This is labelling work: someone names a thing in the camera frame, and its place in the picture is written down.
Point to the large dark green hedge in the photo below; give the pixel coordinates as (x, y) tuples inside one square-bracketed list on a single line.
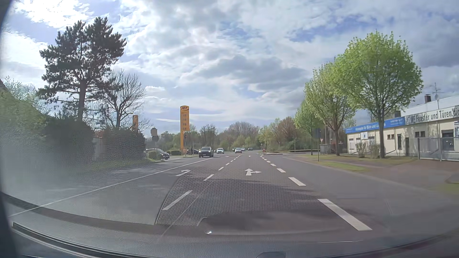
[(32, 136)]

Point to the grey metal fence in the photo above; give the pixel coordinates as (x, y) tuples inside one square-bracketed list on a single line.
[(434, 147)]

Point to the tall dark pine tree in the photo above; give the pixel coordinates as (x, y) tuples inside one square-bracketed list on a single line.
[(81, 68)]

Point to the grey asphalt road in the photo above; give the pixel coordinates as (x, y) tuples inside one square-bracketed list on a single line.
[(272, 186)]

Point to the car's own bonnet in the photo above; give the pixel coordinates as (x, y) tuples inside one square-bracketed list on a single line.
[(229, 247)]

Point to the road markings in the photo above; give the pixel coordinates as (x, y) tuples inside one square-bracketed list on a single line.
[(344, 214)]

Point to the parked dark car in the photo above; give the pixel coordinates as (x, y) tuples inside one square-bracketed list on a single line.
[(159, 153)]

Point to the white car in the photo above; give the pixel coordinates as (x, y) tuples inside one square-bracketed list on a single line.
[(238, 150), (220, 151)]

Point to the large light green tree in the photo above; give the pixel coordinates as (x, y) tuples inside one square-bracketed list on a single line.
[(378, 79)]

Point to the paved pavement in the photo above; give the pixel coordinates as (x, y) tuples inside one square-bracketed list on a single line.
[(405, 173)]

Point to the bare leafless tree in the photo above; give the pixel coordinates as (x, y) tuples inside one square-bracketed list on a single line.
[(122, 100)]

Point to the round sign on post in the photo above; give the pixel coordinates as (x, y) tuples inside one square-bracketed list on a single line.
[(154, 132)]

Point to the medium light green tree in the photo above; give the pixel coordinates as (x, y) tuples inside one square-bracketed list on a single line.
[(328, 96)]

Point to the road sign on post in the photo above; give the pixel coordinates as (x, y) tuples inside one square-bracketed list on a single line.
[(317, 133)]

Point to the small light green tree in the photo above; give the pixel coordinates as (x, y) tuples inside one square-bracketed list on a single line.
[(306, 120)]

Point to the tall yellow price pylon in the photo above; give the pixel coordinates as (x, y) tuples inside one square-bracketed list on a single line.
[(184, 122)]

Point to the small orange sign pylon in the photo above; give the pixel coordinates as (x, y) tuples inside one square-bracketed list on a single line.
[(135, 122)]

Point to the row of distant trees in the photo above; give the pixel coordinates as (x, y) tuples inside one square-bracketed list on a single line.
[(244, 134)]

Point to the white building with blue banner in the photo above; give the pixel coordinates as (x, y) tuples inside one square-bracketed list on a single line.
[(419, 132)]

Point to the dark trimmed bush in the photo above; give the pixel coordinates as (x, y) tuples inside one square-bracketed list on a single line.
[(123, 145)]

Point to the grass verge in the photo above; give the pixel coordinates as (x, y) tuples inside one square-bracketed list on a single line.
[(340, 165), (114, 164)]

